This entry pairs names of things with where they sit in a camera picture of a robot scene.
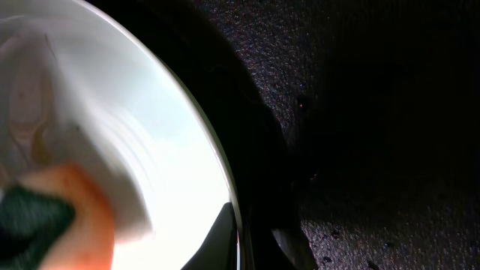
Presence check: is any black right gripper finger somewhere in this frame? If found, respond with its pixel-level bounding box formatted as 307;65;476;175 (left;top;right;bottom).
181;202;238;270

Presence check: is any yellow sponge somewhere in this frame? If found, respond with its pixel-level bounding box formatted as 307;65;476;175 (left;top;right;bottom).
1;163;114;270

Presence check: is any light green plate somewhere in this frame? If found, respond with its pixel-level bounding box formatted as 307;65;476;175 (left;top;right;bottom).
1;0;237;269

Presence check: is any round black tray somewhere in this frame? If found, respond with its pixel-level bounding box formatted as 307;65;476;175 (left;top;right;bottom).
85;0;480;270

